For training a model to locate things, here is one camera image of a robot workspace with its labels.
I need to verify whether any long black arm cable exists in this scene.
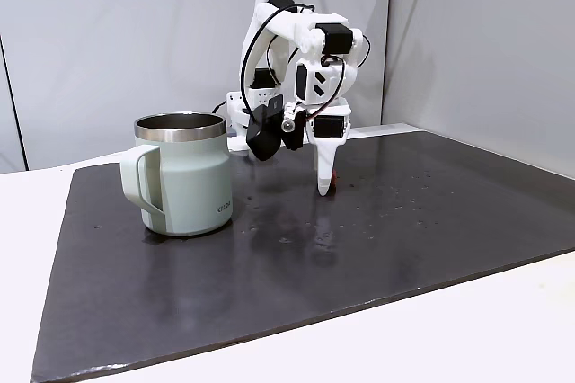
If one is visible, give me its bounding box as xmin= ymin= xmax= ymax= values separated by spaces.
xmin=240 ymin=4 xmax=316 ymax=126

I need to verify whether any short black wrist cable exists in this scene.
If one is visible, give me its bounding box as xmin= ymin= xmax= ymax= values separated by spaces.
xmin=357 ymin=33 xmax=373 ymax=70

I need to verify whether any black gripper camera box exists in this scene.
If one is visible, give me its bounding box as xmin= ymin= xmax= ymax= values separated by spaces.
xmin=245 ymin=94 xmax=307 ymax=162

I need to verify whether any dark grey table mat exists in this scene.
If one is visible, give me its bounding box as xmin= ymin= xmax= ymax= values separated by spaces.
xmin=30 ymin=129 xmax=575 ymax=383

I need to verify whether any pale green steel mug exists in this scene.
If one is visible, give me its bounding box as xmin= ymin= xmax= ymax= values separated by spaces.
xmin=118 ymin=111 xmax=234 ymax=237

